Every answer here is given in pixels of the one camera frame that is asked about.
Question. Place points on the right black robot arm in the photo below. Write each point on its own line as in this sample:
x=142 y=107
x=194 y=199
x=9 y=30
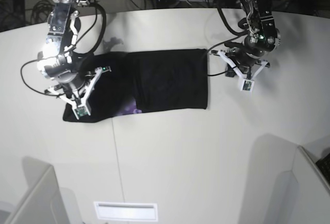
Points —
x=58 y=59

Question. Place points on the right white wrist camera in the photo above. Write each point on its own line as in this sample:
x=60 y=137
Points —
x=81 y=111

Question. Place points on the black T-shirt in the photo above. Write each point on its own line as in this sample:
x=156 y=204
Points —
x=144 y=82

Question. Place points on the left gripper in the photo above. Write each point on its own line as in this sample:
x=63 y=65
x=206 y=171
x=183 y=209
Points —
x=241 y=64

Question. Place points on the white right partition panel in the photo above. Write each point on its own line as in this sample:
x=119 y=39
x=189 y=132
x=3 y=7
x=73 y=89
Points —
x=311 y=198

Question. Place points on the black keyboard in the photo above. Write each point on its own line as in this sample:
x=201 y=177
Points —
x=324 y=167

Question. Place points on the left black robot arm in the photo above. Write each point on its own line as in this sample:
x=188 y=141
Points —
x=260 y=35

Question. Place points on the white partition panel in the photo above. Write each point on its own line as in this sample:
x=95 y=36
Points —
x=42 y=203
x=311 y=198

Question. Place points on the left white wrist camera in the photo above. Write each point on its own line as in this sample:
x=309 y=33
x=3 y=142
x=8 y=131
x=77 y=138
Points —
x=246 y=85

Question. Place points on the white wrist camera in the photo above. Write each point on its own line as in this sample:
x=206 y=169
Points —
x=246 y=85
x=81 y=111

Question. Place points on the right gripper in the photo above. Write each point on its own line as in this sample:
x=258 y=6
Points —
x=75 y=89

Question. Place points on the white left partition panel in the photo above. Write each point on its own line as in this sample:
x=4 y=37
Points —
x=42 y=203

